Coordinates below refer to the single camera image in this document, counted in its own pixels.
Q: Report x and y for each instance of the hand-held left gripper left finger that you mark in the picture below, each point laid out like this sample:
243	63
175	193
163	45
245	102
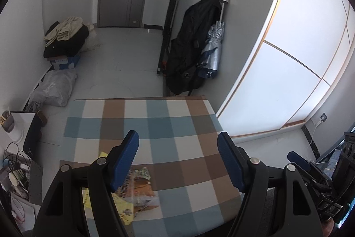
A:
124	162

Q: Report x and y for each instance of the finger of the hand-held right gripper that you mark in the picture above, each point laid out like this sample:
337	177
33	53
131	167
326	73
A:
298	158

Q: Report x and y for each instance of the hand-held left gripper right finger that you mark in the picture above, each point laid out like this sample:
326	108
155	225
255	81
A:
231	162

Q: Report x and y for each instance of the clear printed bread bag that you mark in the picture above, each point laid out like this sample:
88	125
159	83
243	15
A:
141	192

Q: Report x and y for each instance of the yellow plastic bag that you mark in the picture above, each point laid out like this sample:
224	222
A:
126	214

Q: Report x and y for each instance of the checkered cloth table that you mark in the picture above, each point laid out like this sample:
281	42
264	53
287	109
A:
166	120

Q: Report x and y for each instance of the frosted glass window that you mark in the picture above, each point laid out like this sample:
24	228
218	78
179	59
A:
291	73

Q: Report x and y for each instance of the grey speckled board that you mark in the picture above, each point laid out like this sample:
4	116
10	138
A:
36	184

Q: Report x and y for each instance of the small brown case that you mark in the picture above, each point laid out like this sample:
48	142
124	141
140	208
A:
42	118

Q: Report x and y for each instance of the grey plastic bag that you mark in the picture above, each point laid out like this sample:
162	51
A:
55	87

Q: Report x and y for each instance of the white side table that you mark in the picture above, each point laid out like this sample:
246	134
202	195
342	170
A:
26	121

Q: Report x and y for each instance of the silver folded umbrella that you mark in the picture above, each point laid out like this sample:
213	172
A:
213	51

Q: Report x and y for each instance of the paper cup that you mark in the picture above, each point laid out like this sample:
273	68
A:
13	177

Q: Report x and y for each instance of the blue cardboard box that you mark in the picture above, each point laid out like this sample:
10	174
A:
65	62

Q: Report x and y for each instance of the grey white utensil holder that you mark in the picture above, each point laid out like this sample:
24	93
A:
14	126

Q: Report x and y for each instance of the black backpack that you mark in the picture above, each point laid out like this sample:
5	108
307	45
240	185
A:
188	45

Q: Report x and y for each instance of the white cloth bag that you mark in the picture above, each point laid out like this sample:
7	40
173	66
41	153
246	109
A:
91	41

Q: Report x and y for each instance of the beige clothing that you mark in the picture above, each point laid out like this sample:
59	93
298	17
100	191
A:
65	28

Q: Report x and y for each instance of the wall power socket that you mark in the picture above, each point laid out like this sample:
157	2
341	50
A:
323	117

